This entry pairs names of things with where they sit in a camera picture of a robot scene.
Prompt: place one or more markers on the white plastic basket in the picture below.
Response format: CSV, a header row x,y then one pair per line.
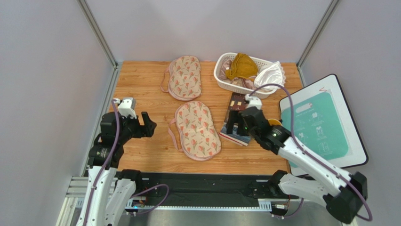
x,y
261,92

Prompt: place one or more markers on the mustard yellow bra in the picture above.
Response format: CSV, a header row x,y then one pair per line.
x,y
242,67

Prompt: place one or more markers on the pink satin bra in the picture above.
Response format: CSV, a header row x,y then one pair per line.
x,y
242,82

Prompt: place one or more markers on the teal folding board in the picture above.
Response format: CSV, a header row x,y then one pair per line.
x,y
317,125

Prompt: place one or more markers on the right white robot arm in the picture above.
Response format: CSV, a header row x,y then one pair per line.
x,y
343,194

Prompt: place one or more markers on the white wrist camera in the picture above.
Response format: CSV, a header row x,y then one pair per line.
x,y
126,107
253,101

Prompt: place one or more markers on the blue book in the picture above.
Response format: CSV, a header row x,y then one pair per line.
x,y
234,137

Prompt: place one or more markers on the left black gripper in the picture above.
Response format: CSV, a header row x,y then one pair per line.
x,y
149,131

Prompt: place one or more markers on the floral mesh laundry bag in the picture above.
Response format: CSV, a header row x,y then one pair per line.
x,y
193,131

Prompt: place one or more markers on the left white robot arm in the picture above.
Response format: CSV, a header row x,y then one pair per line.
x,y
105,175

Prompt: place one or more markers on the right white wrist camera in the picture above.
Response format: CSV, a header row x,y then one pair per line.
x,y
253,101

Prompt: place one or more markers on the dark brown book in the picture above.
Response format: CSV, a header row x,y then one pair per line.
x,y
237,102

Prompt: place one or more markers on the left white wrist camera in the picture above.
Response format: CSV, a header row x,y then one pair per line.
x,y
126,107

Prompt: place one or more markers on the white tray black rim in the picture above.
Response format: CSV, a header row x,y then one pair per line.
x,y
357,154

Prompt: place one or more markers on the aluminium frame rail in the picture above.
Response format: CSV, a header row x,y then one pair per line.
x,y
144,199

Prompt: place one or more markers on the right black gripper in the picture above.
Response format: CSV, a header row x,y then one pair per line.
x,y
237,116

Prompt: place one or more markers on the white mug yellow inside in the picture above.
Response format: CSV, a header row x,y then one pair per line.
x,y
274,122

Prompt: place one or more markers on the white satin bra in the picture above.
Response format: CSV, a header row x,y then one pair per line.
x,y
270,74

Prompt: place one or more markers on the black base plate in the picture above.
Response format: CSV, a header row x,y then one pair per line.
x,y
208,190

